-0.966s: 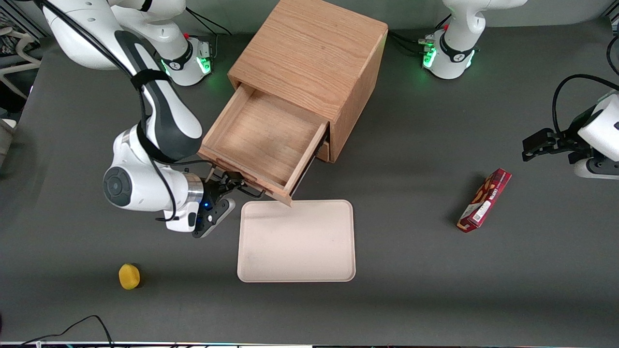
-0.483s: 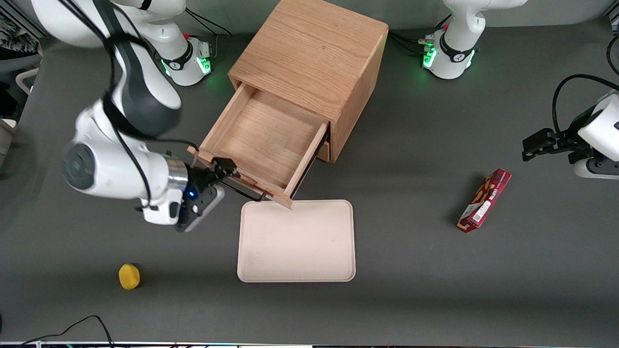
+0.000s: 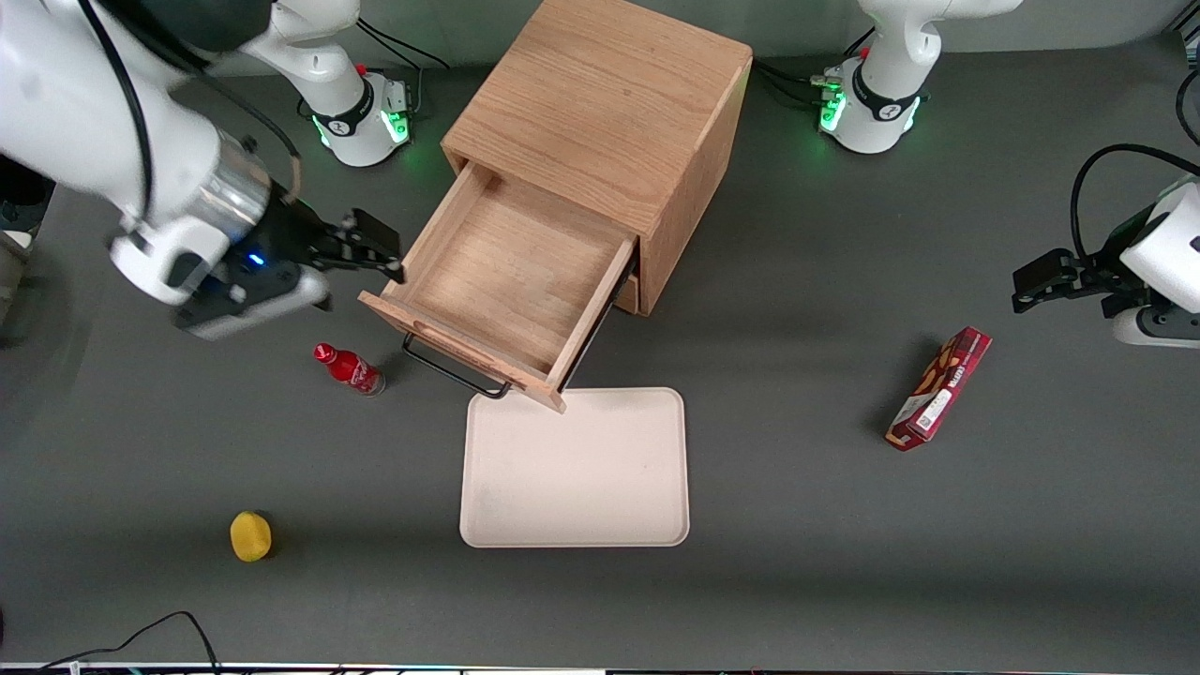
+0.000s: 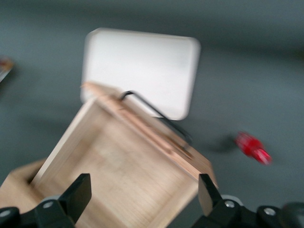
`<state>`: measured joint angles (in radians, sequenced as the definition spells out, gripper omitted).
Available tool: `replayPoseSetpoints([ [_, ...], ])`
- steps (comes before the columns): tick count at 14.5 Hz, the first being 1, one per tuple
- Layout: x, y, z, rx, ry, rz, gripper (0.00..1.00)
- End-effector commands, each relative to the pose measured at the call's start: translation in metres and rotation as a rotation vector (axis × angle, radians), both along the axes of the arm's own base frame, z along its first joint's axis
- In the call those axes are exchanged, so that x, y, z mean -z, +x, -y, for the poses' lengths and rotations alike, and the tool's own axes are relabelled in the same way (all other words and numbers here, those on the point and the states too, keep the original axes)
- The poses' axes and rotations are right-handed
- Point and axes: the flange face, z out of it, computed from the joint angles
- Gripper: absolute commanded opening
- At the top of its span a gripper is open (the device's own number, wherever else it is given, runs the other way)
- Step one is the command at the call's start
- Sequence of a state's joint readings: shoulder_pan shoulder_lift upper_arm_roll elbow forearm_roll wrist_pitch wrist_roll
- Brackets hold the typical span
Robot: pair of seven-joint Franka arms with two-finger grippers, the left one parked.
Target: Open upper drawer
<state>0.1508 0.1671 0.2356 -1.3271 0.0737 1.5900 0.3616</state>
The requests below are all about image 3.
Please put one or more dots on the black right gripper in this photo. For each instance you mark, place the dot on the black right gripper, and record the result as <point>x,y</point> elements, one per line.
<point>288,232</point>

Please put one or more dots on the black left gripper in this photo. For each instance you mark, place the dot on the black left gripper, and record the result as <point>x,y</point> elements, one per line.
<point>1099,273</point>

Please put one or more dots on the wooden drawer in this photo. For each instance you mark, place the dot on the wooden drawer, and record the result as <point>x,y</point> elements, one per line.
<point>506,272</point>
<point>628,292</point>

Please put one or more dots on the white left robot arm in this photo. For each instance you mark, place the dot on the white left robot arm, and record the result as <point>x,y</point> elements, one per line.
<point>881,103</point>

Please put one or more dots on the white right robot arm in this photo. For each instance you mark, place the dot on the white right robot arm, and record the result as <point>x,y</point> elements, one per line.
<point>94,122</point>

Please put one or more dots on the oak wooden drawer cabinet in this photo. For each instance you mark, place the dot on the oak wooden drawer cabinet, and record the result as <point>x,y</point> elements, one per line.
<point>609,94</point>

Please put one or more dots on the red soda bottle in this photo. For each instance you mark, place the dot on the red soda bottle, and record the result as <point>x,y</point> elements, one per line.
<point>352,370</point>

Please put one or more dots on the red snack box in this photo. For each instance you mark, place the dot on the red snack box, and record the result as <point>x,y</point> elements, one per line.
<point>939,389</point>

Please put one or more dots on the beige plastic tray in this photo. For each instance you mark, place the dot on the beige plastic tray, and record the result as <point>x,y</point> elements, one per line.
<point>574,469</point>

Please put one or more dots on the yellow sponge ball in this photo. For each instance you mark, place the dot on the yellow sponge ball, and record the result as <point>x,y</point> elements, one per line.
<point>250,536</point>

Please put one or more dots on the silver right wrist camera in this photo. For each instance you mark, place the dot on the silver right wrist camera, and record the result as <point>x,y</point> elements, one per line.
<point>262,305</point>

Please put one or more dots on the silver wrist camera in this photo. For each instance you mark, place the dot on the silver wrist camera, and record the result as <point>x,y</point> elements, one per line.
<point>262,305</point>
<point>1162,328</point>

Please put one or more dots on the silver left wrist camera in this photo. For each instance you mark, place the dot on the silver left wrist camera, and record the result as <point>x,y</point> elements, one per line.
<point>1162,328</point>

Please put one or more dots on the aluminium frame profile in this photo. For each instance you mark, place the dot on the aluminium frame profile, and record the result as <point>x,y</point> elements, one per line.
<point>1186,42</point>

